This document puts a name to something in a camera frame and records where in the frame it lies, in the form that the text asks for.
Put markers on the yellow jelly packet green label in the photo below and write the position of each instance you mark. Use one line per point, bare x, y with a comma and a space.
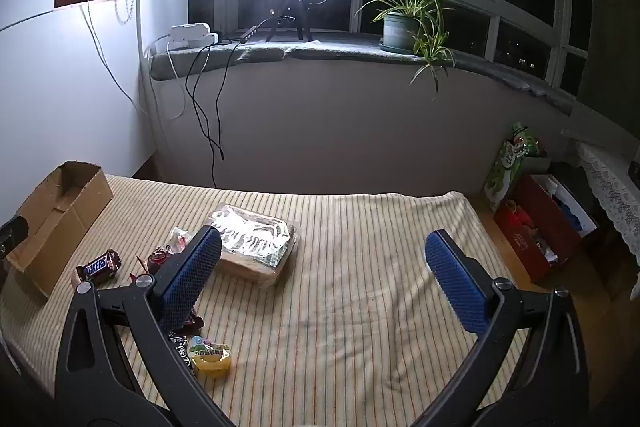
210, 354

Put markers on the green snack bag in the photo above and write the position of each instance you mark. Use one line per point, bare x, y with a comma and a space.
505, 172

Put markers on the dark curtain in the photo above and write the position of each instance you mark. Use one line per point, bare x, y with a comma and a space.
612, 57

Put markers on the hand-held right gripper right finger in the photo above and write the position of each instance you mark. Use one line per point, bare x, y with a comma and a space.
455, 282

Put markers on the dark red snack packet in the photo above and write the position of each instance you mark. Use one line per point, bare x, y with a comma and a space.
196, 321

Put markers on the brown chocolate bar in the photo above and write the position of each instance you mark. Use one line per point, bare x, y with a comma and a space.
98, 267

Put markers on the striped blanket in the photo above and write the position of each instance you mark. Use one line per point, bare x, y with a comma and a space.
350, 267

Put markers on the red dried fruit packet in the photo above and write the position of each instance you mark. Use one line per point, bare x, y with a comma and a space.
156, 259

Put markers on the pink white snack packet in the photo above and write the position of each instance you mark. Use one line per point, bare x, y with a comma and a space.
180, 239

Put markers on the clear plastic snack package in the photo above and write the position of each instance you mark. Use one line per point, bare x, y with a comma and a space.
252, 247

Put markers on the red cardboard box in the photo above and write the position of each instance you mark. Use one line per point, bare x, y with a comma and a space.
525, 247

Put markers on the grey windowsill cushion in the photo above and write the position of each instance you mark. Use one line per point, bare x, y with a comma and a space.
350, 47

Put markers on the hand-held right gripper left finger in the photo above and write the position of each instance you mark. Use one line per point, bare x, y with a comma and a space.
192, 277

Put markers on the black patterned snack packet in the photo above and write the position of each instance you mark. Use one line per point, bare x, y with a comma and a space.
179, 344

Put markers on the potted spider plant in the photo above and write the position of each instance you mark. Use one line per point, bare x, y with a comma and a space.
400, 29

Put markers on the white power strip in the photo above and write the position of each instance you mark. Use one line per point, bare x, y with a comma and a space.
192, 34

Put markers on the white lace cloth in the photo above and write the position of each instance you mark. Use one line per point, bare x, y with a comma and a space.
612, 192

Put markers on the brown cardboard box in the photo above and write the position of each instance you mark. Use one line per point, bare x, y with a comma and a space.
65, 217

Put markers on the black usb hub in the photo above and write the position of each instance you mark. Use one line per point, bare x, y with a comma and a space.
248, 33

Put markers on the black tripod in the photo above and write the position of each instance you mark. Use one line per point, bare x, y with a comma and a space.
295, 2

